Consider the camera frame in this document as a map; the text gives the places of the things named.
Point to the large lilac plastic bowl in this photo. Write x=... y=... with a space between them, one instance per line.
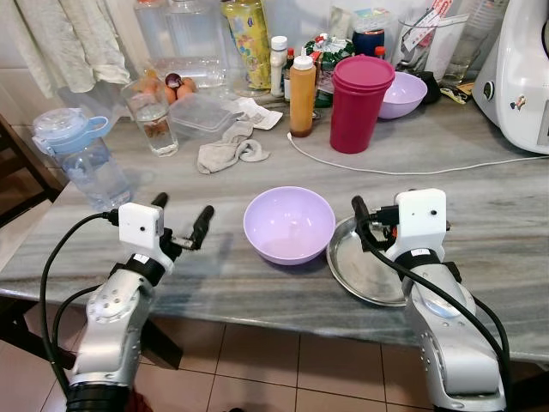
x=289 y=227

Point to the stainless steel bowl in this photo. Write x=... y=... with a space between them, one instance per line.
x=364 y=270

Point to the white kitchen cooking machine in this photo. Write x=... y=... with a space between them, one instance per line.
x=519 y=86

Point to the clear drinking glass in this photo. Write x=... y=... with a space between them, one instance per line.
x=154 y=120

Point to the small lilac plastic bowl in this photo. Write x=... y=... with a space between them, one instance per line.
x=407 y=96

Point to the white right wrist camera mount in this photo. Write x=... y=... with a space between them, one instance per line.
x=420 y=219

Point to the brown egg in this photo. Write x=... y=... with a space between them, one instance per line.
x=169 y=93
x=188 y=86

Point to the dark red cloth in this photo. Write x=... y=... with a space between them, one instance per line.
x=140 y=403

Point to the clear water bottle blue lid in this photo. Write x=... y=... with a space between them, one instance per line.
x=86 y=163

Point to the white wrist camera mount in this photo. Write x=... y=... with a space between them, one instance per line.
x=140 y=227
x=420 y=219

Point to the magenta plastic tumbler with lid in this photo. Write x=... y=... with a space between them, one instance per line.
x=360 y=107

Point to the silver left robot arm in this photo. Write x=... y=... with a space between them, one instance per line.
x=116 y=330

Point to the yellow printed can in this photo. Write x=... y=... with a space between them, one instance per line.
x=249 y=43

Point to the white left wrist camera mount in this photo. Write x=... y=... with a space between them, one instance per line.
x=140 y=227

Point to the clear plastic food container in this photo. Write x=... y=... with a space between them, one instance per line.
x=202 y=116

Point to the dark wooden chair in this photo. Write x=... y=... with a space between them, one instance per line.
x=21 y=172

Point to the small black object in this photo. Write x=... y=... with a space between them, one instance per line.
x=431 y=90

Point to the green snack packet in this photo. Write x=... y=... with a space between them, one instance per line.
x=326 y=51

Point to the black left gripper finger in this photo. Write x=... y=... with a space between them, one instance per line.
x=203 y=225
x=159 y=201

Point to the dark blue jar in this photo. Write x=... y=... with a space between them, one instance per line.
x=371 y=39

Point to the crumpled grey cloth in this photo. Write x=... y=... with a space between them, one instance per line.
x=227 y=153

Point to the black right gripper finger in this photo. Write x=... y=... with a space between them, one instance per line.
x=360 y=210

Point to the white paper tissue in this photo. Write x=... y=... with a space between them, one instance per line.
x=257 y=113

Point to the orange sauce squeeze bottle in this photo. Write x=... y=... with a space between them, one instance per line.
x=302 y=99

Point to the clear measuring jug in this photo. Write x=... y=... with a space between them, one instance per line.
x=429 y=47

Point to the red onion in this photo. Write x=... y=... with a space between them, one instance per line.
x=173 y=81

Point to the beige hanging towel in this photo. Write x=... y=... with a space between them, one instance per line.
x=73 y=39

